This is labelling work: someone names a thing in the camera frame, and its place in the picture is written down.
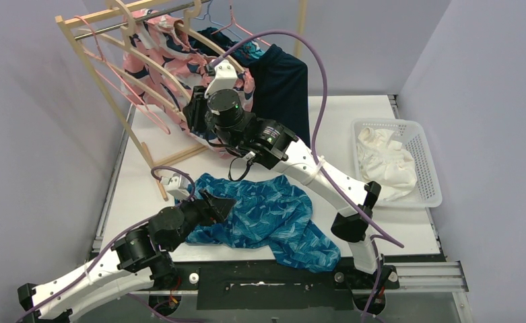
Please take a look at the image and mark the blue shark print shorts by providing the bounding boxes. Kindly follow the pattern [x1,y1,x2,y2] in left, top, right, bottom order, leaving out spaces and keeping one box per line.
[186,173,341,273]

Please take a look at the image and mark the wooden hanger front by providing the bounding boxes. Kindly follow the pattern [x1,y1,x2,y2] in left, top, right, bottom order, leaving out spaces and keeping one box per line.
[57,1,206,126]

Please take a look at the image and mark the wooden hanger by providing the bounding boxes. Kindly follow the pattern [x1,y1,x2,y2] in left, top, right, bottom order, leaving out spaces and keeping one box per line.
[57,1,206,126]
[174,0,244,73]

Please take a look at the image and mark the white shorts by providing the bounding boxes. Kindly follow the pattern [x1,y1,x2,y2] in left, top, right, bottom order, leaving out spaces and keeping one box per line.
[356,127,418,201]

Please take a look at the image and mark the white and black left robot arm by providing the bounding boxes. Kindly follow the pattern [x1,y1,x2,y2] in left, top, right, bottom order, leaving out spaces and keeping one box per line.
[18,190,236,322]

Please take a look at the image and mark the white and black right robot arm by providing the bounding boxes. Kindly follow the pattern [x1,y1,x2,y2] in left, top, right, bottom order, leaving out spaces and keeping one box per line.
[183,86,383,287]

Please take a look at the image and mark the pink floral shorts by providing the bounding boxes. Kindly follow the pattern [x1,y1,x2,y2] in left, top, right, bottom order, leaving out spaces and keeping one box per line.
[123,15,230,159]

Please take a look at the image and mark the navy blue shorts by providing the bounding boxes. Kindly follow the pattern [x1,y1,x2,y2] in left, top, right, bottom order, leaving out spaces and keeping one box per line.
[190,27,312,148]

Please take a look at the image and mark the wooden hanger rear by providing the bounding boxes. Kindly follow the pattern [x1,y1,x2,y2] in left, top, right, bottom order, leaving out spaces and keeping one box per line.
[174,0,244,73]

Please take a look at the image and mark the wooden clothes rack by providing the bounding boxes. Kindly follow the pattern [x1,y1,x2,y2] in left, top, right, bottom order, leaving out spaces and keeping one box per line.
[55,0,310,201]

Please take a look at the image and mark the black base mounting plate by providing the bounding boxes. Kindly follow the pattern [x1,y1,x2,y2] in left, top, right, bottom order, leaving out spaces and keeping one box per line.
[175,258,405,310]

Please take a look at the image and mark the white plastic basket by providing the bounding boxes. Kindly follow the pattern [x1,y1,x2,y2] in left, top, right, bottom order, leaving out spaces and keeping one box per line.
[351,118,442,209]

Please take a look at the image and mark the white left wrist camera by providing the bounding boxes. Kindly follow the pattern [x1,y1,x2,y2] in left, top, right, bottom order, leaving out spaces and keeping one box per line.
[160,174,193,201]

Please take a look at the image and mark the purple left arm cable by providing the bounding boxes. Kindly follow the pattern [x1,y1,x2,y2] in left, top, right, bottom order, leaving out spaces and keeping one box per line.
[15,166,197,323]

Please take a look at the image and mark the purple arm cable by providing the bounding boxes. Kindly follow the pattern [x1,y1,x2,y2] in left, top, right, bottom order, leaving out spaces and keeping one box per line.
[211,29,405,323]
[15,166,197,323]

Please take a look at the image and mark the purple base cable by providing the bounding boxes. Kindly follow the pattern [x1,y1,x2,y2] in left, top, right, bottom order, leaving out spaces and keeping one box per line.
[124,291,210,323]

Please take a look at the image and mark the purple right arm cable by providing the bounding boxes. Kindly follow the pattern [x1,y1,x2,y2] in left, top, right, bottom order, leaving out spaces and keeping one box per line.
[211,29,405,323]

